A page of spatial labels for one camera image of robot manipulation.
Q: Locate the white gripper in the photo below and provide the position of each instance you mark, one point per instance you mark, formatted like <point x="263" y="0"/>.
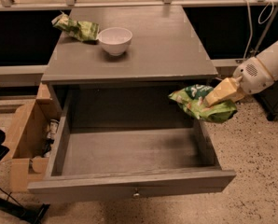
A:
<point x="252" y="76"/>

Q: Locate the green rice chip bag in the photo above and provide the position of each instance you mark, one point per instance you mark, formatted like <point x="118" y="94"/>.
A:
<point x="190" y="100"/>

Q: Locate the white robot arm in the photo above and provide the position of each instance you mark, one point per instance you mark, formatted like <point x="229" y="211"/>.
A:
<point x="269" y="58"/>

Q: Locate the open grey top drawer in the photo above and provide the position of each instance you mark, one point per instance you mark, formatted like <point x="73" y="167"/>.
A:
<point x="110" y="164"/>

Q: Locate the crumpled green snack bag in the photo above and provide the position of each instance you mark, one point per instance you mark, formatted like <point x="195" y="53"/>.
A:
<point x="82" y="31"/>

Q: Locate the grey wooden nightstand cabinet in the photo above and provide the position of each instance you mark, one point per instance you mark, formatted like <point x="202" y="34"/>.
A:
<point x="95" y="89"/>

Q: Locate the white ceramic bowl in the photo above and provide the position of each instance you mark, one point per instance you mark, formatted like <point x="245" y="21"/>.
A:
<point x="115" y="40"/>

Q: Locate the white bottle in box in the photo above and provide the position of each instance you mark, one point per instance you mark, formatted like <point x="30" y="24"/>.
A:
<point x="53" y="128"/>

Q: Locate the open cardboard box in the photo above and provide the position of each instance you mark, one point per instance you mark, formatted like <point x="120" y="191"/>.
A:
<point x="27" y="140"/>

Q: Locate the black stand base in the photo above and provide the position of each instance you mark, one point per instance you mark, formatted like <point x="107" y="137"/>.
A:
<point x="15" y="209"/>

